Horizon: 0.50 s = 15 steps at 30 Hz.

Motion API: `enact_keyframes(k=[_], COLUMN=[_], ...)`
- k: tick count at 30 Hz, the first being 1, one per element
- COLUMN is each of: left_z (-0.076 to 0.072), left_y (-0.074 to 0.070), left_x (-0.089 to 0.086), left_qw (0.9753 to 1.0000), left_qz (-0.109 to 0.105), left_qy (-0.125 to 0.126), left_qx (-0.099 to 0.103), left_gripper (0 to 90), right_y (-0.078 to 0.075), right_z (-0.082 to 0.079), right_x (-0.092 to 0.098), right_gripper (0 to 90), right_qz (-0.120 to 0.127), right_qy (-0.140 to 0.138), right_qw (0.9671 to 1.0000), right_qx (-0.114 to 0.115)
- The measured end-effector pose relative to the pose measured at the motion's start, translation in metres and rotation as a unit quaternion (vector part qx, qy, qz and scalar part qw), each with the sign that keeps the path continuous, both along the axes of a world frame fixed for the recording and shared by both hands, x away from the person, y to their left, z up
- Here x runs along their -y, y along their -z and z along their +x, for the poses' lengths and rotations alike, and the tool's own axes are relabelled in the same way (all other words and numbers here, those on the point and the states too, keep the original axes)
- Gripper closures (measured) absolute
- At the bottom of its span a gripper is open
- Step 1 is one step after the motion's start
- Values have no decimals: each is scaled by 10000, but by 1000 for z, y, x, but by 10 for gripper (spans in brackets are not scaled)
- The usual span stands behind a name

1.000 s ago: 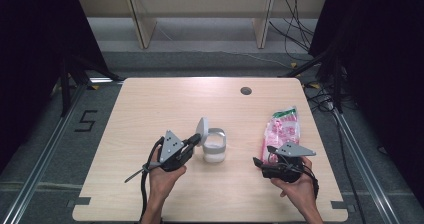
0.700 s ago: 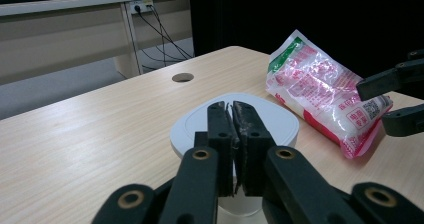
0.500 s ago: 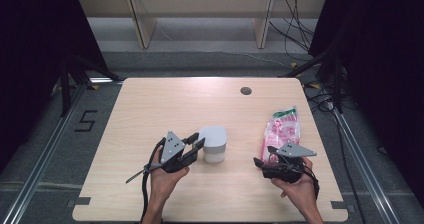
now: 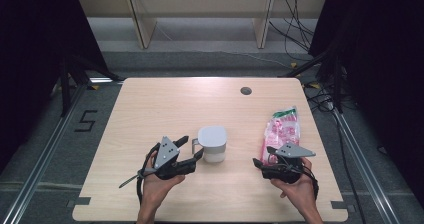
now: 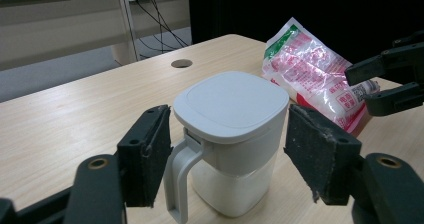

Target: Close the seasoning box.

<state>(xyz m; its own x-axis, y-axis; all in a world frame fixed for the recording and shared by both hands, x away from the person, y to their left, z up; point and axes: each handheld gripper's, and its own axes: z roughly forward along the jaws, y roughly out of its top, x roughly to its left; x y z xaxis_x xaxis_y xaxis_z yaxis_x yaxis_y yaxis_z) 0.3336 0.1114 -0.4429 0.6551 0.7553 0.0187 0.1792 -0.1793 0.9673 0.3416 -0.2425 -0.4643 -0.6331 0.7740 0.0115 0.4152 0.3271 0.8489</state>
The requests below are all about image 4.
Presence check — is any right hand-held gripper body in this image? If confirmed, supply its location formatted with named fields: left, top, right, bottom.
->
left=261, top=141, right=316, bottom=185

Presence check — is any beige wooden shelf unit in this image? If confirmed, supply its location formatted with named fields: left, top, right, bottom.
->
left=75, top=0, right=330, bottom=50

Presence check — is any clear container with grey lid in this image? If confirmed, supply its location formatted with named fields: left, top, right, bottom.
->
left=191, top=125, right=228, bottom=164

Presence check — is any long metal floor rail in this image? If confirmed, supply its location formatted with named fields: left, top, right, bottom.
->
left=332, top=107, right=402, bottom=224
left=0, top=83, right=88, bottom=224

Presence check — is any black curtain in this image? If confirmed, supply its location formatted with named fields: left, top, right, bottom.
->
left=308, top=0, right=424, bottom=198
left=0, top=0, right=108, bottom=172

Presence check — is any person's left hand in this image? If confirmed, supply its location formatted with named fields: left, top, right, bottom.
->
left=141, top=150, right=186, bottom=212

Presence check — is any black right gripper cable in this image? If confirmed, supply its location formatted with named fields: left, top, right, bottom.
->
left=301, top=168, right=321, bottom=202

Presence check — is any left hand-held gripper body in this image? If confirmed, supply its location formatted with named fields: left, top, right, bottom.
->
left=153, top=135, right=197, bottom=181

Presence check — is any black metal stand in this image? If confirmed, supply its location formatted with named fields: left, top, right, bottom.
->
left=59, top=54, right=122, bottom=118
left=279, top=45, right=345, bottom=114

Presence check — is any bundle of black floor cables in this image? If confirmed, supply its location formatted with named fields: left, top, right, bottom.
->
left=268, top=0, right=316, bottom=62

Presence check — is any person's right hand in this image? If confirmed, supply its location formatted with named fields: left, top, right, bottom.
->
left=270, top=157, right=320, bottom=214

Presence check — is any red and white plastic bag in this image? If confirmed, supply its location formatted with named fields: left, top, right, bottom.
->
left=260, top=106, right=301, bottom=167

